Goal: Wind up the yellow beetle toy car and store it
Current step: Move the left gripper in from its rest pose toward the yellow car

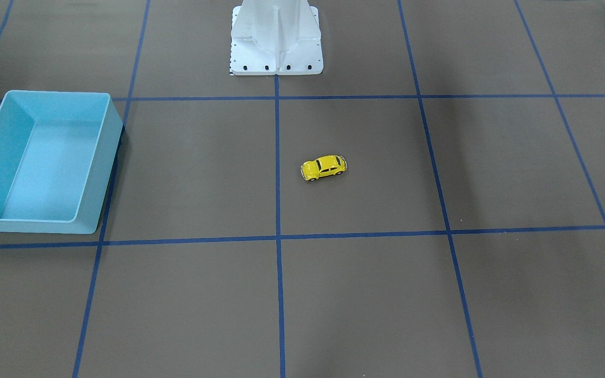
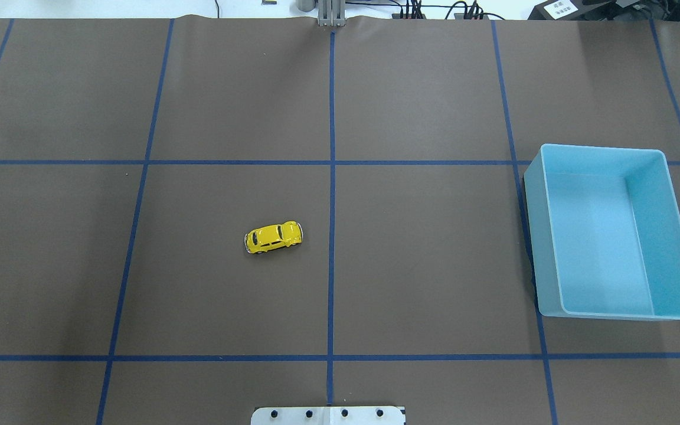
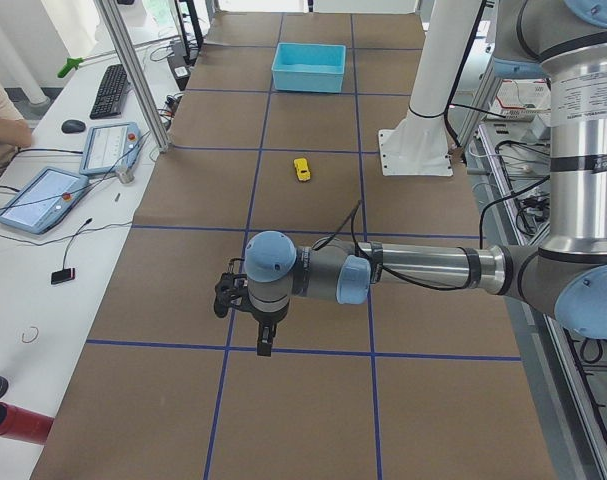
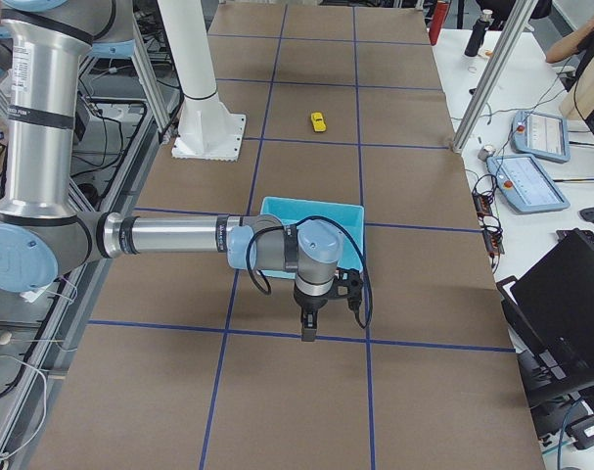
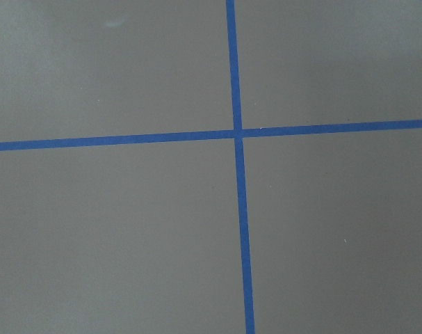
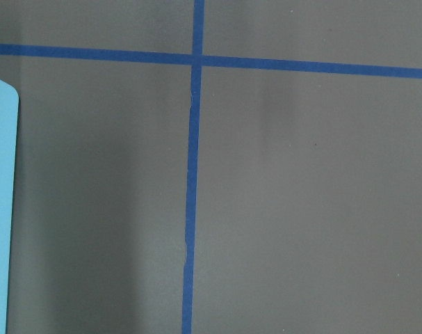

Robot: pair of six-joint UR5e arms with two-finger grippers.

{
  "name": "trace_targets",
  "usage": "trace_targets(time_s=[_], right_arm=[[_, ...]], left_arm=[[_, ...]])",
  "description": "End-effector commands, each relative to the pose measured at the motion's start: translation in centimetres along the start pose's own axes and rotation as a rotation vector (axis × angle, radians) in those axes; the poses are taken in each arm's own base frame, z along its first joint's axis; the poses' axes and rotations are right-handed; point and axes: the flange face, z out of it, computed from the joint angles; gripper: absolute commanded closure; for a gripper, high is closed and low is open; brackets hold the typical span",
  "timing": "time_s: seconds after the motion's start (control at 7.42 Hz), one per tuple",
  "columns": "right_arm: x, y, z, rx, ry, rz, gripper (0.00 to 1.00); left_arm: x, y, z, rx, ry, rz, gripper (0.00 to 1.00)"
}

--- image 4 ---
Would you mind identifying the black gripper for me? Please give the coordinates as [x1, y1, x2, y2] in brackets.
[294, 287, 328, 342]

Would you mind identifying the yellow beetle toy car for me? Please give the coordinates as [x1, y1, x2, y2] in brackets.
[310, 112, 327, 133]

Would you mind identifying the person forearm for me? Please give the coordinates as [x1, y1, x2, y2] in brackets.
[545, 15, 594, 64]

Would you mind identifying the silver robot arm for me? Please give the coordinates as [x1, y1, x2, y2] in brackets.
[0, 1, 343, 341]

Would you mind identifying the light blue plastic bin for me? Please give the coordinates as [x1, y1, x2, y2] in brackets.
[253, 196, 366, 286]

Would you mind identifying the small electronics board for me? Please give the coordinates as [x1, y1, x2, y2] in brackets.
[472, 192, 504, 259]

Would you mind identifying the black laptop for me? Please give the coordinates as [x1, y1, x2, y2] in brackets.
[497, 229, 594, 407]

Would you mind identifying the lower blue teach pendant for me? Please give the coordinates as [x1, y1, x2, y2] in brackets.
[486, 154, 570, 214]

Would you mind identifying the blue teach pendant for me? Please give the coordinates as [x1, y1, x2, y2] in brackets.
[511, 110, 571, 164]
[486, 154, 570, 214]

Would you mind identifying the upper blue teach pendant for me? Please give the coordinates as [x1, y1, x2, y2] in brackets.
[511, 110, 571, 164]

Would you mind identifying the black water bottle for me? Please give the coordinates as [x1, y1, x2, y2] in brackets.
[464, 9, 492, 57]

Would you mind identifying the red bottle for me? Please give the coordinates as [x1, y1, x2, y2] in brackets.
[429, 0, 450, 46]

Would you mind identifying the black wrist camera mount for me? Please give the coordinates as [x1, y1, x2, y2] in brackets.
[327, 267, 363, 314]

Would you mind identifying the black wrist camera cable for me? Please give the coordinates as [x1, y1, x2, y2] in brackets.
[246, 216, 374, 329]

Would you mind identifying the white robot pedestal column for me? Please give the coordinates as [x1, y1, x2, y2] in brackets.
[159, 0, 247, 162]

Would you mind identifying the aluminium frame post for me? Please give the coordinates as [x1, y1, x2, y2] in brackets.
[450, 0, 537, 154]

